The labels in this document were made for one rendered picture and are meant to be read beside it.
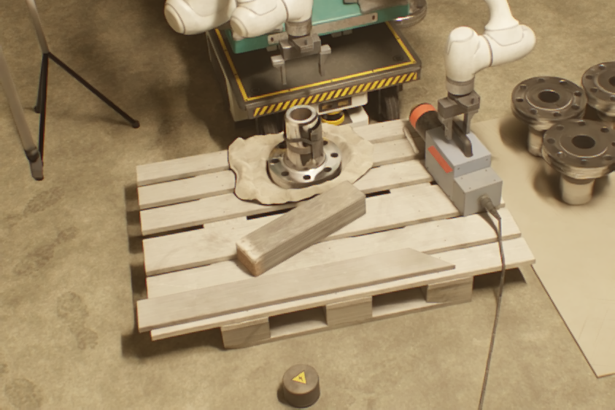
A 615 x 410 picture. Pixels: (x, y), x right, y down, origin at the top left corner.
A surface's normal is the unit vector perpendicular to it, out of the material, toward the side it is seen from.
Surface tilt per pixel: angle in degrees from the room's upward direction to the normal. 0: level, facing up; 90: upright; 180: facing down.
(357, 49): 0
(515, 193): 0
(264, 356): 0
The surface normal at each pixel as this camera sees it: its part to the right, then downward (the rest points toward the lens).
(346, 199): -0.05, -0.75
